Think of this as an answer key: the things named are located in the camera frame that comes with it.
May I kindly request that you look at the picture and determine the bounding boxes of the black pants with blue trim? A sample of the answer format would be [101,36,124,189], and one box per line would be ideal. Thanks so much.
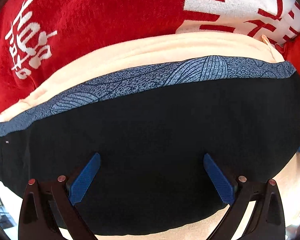
[0,55,300,236]

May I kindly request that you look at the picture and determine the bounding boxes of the peach towel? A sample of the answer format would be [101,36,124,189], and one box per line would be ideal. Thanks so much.
[0,32,300,239]

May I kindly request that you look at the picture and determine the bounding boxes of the red blanket with white characters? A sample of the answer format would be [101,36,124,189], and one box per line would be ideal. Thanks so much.
[0,0,300,113]

